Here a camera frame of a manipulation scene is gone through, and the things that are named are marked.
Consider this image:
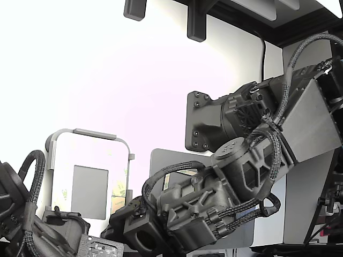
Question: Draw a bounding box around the narrow light gray panel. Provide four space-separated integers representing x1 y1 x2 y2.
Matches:
278 0 301 10

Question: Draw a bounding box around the dark arm base mount plate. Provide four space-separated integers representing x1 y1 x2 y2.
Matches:
185 90 226 154

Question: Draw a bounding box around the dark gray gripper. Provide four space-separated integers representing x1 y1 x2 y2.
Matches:
101 196 177 254

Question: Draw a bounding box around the dark idle robot wrist assembly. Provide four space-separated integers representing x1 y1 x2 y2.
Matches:
0 160 91 257

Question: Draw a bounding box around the black frame beam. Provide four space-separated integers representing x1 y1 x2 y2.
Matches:
173 0 343 46

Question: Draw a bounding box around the black equipment with red wires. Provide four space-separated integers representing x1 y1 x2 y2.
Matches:
302 168 343 257

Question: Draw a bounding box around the perforated black circuit board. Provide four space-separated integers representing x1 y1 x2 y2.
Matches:
77 233 125 257

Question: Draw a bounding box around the wide light gray panel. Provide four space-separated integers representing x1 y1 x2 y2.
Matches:
230 0 278 22

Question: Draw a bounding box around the white panel with gray window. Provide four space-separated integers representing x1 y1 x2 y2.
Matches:
53 132 130 236

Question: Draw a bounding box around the gray metal plate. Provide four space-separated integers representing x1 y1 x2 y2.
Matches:
145 148 255 251

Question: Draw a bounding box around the short dark bracket block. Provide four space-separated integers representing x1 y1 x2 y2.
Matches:
123 0 147 21

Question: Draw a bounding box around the dark gray six-joint robot arm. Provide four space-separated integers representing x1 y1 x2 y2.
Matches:
156 64 343 247

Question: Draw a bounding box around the gray plastic jig fixture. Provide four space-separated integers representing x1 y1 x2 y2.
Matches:
44 128 136 241

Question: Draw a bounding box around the long single braided cable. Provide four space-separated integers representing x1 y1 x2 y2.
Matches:
275 33 343 126

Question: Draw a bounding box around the long dark bracket block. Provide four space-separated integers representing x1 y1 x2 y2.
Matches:
187 0 207 43

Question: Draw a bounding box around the braided cable loop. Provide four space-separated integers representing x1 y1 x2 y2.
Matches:
18 149 46 212
141 160 208 215

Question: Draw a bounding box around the thin black cable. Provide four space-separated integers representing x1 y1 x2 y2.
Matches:
251 29 266 84

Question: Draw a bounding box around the tall light gray box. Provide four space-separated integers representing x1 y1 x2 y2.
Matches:
281 33 339 245

